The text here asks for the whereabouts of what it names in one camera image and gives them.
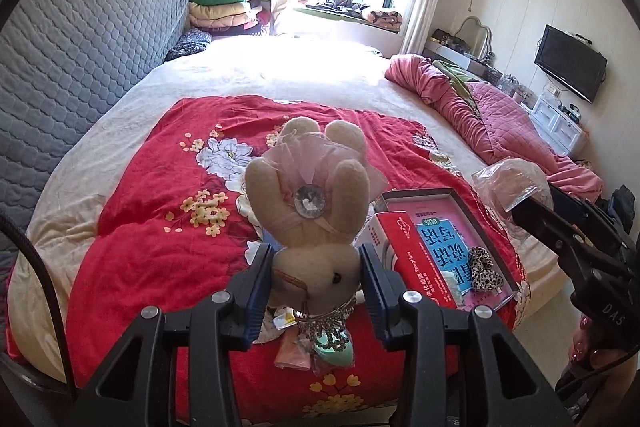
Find beaded tiara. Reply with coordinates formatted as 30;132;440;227
292;296;354;353

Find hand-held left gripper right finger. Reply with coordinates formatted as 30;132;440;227
357;243;576;427

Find pink quilt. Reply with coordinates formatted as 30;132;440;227
384;54;603;202

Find beige folded blanket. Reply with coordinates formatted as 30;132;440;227
188;2;262;28

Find teal and white tissue pack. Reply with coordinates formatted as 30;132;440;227
442;269;474;304

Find cream plush bunny toy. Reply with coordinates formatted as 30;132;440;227
244;116;388;323

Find pink packet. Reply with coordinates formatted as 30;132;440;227
274;334;314;373

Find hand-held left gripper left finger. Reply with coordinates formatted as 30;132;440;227
75;243;275;427

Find clear plastic bag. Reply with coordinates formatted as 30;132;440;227
472;158;553;214

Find leopard print bow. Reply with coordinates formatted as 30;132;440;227
467;247;504;293

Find red floral blanket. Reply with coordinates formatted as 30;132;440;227
65;96;531;425

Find red and white box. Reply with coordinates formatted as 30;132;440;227
360;212;458;309

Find black television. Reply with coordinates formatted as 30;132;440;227
534;25;609;104

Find teal egg-shaped toy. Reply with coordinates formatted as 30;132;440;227
312;327;356;371

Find grey quilted headboard cover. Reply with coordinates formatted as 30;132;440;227
0;0;195;288

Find brown cardboard tray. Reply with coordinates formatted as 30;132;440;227
372;188;522;314

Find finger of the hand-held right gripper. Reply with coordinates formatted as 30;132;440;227
547;181;637;258
510;194;601;280

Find vanity mirror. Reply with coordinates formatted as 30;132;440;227
457;17;494;60

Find floral cloth on windowsill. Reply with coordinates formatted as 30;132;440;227
361;9;404;33

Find black cable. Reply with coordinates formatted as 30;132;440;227
0;209;81;400

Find white drawer cabinet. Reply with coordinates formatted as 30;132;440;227
527;94;586;156

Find bed with cream sheet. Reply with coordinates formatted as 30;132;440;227
5;34;561;388

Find person's right hand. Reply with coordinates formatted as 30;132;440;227
567;314;638;378

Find grey dressing table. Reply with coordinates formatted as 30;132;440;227
422;29;504;84

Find dark patterned pillow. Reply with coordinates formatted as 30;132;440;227
166;29;214;62

